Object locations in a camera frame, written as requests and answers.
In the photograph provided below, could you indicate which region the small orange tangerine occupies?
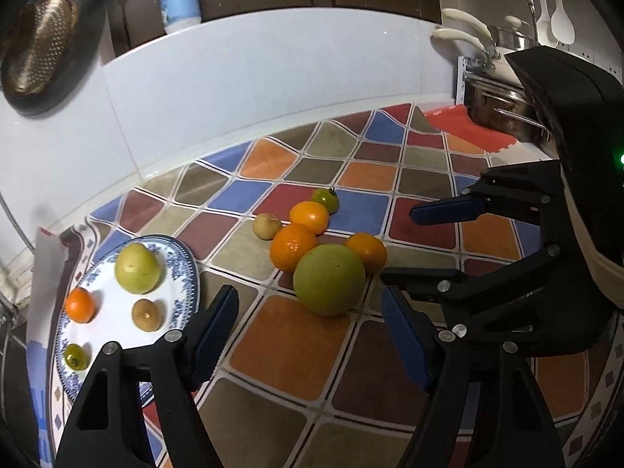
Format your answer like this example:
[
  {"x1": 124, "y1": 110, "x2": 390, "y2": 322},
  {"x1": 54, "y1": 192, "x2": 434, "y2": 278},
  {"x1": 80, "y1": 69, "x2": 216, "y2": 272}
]
[{"x1": 345, "y1": 232, "x2": 387, "y2": 275}]

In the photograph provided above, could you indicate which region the small green-yellow tomato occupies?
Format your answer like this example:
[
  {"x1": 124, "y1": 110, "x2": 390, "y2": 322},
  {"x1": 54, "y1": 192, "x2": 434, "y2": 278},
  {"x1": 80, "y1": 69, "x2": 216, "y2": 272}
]
[{"x1": 64, "y1": 343, "x2": 90, "y2": 372}]

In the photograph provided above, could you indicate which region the large green pomelo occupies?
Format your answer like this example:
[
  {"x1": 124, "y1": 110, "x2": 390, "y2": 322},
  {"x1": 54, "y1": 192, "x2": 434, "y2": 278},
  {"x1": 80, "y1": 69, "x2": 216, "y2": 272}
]
[{"x1": 293, "y1": 244, "x2": 367, "y2": 316}]

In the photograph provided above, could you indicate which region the small brown kiwi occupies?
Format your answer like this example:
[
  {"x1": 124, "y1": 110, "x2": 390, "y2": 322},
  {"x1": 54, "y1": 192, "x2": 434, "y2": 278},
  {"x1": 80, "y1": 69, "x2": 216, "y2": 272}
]
[{"x1": 131, "y1": 299, "x2": 162, "y2": 332}]

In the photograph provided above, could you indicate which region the round orange fruit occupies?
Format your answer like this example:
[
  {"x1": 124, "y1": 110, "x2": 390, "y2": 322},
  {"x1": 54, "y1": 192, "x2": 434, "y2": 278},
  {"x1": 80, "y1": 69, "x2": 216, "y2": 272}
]
[{"x1": 289, "y1": 201, "x2": 330, "y2": 236}]

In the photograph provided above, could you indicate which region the red foam mat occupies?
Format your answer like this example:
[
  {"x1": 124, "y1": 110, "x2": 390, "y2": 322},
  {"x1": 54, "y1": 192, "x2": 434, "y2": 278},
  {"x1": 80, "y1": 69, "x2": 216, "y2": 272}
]
[{"x1": 424, "y1": 105, "x2": 517, "y2": 152}]

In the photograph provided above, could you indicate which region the stainless steel pot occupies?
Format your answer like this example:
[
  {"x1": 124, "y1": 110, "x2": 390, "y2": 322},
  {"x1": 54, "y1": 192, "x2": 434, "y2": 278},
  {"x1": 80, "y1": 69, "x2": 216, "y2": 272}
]
[{"x1": 463, "y1": 76, "x2": 551, "y2": 145}]

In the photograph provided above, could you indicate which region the small orange mandarin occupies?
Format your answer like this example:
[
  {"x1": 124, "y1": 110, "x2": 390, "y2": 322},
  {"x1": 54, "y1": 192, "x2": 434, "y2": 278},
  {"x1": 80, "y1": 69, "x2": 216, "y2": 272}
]
[{"x1": 64, "y1": 287, "x2": 95, "y2": 323}]

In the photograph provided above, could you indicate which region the small green tomato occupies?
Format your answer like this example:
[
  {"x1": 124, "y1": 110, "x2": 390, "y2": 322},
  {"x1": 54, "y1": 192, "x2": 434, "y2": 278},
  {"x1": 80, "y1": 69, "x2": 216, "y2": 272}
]
[{"x1": 311, "y1": 188, "x2": 340, "y2": 215}]

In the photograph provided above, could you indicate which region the colourful checkered table mat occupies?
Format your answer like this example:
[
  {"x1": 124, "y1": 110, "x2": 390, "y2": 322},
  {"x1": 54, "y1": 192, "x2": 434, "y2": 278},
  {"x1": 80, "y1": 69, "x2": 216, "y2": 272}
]
[{"x1": 26, "y1": 102, "x2": 624, "y2": 468}]

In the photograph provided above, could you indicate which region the blue white porcelain plate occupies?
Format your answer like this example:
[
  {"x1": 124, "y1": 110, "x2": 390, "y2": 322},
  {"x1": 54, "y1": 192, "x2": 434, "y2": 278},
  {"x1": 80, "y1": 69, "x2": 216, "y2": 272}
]
[{"x1": 54, "y1": 234, "x2": 200, "y2": 401}]

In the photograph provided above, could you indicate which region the yellow-green apple on plate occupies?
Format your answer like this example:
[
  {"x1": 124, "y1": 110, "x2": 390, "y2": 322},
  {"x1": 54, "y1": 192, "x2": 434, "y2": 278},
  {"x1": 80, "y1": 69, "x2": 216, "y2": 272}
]
[{"x1": 114, "y1": 243, "x2": 162, "y2": 295}]

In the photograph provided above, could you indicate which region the small beige fruit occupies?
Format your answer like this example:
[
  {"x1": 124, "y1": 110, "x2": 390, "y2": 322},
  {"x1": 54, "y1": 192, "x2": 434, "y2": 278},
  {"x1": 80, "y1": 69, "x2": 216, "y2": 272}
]
[{"x1": 253, "y1": 213, "x2": 282, "y2": 241}]

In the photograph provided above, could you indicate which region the white plastic spoon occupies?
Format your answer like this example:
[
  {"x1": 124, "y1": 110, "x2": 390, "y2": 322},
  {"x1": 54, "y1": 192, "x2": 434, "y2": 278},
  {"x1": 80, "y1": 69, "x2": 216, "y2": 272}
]
[
  {"x1": 551, "y1": 0, "x2": 575, "y2": 46},
  {"x1": 536, "y1": 0, "x2": 556, "y2": 46}
]

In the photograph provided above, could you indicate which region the curved chrome faucet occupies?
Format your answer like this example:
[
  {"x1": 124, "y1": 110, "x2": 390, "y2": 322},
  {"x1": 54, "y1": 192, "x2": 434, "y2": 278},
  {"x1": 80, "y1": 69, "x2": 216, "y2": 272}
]
[{"x1": 0, "y1": 193, "x2": 35, "y2": 255}]

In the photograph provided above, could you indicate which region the perforated brass strainer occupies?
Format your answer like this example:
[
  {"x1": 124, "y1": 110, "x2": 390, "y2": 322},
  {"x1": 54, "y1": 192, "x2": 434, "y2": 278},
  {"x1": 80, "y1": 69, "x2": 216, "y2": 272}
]
[{"x1": 1, "y1": 0, "x2": 77, "y2": 96}]

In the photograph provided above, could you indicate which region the black frying pan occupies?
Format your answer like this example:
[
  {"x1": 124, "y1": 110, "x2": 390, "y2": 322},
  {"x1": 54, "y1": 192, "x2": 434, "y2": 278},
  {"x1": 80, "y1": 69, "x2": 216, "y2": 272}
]
[{"x1": 1, "y1": 0, "x2": 106, "y2": 116}]

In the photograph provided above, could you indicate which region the white pot handle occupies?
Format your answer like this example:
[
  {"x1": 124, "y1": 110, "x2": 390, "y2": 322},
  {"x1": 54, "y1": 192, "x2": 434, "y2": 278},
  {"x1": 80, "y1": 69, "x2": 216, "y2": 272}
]
[
  {"x1": 441, "y1": 7, "x2": 493, "y2": 40},
  {"x1": 431, "y1": 28, "x2": 488, "y2": 55}
]

